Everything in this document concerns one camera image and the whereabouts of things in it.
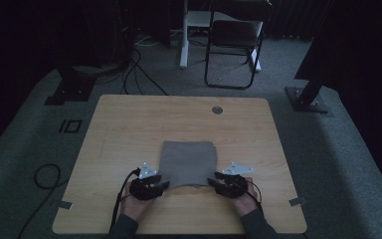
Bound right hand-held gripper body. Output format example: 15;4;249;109
214;161;256;199

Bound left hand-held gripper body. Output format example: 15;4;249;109
128;161;165;201

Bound grey pants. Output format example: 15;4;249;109
157;140;219;190

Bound person's left hand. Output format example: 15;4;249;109
120;180;157;222

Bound person's right hand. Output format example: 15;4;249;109
233;177;263;218

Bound black floor tape mark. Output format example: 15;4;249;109
58;119;84;134

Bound black leaning stand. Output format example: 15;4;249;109
285;33;339;115

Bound black stand base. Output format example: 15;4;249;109
44;66;97;107

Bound black folding chair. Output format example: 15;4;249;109
204;0;275;91

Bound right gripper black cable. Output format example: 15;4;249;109
243;177;265;214

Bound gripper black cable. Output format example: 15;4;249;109
108;167;142;233
243;177;265;214

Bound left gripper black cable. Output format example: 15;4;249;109
108;167;142;233

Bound black floor cables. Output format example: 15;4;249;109
120;49;169;97

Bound looped black floor cable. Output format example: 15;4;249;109
16;163;70;239

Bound white floor cable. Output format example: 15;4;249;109
133;33;162;48

